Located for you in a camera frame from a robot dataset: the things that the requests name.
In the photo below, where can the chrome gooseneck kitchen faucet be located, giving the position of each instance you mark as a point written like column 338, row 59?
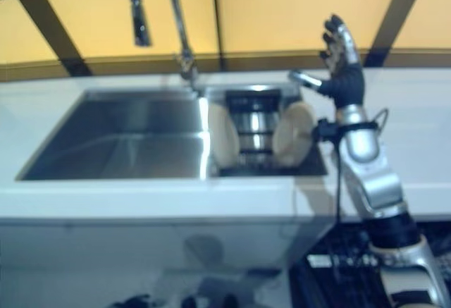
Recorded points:
column 178, row 15

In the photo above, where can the stainless steel sink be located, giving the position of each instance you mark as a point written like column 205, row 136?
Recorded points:
column 105, row 135

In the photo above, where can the dark window frame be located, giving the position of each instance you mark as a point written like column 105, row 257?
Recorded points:
column 56, row 22

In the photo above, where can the narrow white cabinet door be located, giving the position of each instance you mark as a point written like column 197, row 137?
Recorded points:
column 246, row 248

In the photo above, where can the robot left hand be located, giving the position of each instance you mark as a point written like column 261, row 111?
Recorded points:
column 135, row 301

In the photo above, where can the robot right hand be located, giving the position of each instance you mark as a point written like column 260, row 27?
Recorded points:
column 347, row 82

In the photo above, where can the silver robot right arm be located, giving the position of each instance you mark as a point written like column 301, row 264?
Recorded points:
column 384, row 188

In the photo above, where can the black dish drying rack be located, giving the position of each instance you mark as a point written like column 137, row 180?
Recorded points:
column 253, row 124

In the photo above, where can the cream ceramic plate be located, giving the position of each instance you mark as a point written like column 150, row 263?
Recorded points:
column 292, row 135
column 223, row 135

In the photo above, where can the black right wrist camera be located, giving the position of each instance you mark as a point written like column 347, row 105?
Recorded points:
column 326, row 131

